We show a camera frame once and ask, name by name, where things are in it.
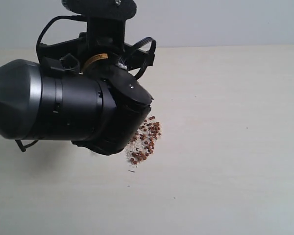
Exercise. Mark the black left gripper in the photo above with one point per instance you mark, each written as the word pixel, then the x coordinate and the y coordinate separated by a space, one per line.
pixel 104 39

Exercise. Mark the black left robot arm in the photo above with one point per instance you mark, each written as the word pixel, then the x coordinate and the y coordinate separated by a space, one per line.
pixel 84 90

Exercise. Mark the pile of brown pellets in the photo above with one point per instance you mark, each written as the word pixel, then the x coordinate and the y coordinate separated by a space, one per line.
pixel 142 144

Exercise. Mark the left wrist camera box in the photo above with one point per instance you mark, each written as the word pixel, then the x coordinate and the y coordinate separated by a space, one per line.
pixel 121 10

